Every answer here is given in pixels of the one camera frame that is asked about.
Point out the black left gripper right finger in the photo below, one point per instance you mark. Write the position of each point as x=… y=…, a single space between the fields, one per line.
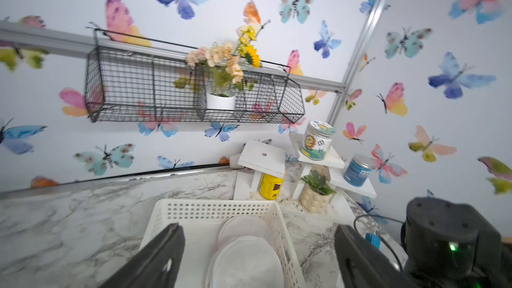
x=362 y=265

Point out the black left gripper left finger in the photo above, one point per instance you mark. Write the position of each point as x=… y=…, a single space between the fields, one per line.
x=156 y=265

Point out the pink trimmed mesh bag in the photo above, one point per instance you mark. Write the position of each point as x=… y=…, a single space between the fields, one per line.
x=243 y=226
x=247 y=261

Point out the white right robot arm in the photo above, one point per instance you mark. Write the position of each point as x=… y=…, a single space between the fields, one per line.
x=453 y=245

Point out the white perforated plastic basket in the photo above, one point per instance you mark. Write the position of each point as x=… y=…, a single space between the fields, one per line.
x=202 y=221

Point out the cream bubble plant pot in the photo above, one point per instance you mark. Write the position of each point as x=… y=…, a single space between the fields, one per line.
x=314 y=202

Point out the green artificial plant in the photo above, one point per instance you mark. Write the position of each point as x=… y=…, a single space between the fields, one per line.
x=318 y=183

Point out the blue granule jar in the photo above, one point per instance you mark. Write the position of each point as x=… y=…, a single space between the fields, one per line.
x=358 y=170

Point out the white tiered wooden shelf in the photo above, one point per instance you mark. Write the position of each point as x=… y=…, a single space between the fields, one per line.
x=263 y=159

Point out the yellow plastic bottle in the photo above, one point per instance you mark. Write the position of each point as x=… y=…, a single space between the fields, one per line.
x=270 y=187

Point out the green lidded glass jar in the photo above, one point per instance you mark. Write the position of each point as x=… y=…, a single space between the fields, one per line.
x=317 y=140

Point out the white pot with flowers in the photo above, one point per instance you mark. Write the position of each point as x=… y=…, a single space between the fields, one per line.
x=220 y=68

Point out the black wire wall basket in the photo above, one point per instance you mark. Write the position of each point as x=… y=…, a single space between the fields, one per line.
x=126 y=82

